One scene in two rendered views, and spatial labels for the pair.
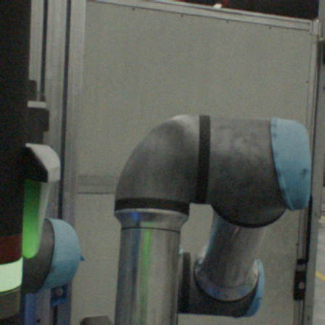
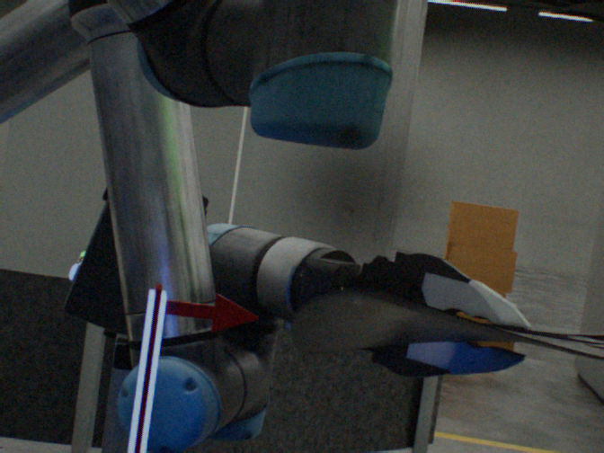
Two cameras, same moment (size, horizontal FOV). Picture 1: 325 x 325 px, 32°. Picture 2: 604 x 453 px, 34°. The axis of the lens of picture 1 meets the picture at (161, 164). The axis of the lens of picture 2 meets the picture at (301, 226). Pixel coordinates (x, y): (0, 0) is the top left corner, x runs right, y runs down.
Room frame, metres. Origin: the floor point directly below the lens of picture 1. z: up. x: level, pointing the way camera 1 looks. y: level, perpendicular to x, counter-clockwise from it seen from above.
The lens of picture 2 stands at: (0.38, 0.77, 1.27)
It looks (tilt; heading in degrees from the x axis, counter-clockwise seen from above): 3 degrees down; 283
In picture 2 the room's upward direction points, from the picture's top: 8 degrees clockwise
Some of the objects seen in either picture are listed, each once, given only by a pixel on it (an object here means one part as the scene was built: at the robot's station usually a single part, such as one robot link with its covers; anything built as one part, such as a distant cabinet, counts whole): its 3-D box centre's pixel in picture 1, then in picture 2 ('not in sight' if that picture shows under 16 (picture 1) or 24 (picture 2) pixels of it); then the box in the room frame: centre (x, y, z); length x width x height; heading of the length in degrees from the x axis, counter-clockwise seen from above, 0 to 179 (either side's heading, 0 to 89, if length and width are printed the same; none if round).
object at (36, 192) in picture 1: (27, 202); not in sight; (0.30, 0.07, 1.44); 0.09 x 0.03 x 0.06; 41
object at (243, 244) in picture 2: not in sight; (245, 271); (0.63, -0.12, 1.17); 0.11 x 0.08 x 0.09; 148
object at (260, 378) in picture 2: not in sight; (225, 377); (0.63, -0.10, 1.08); 0.11 x 0.08 x 0.11; 89
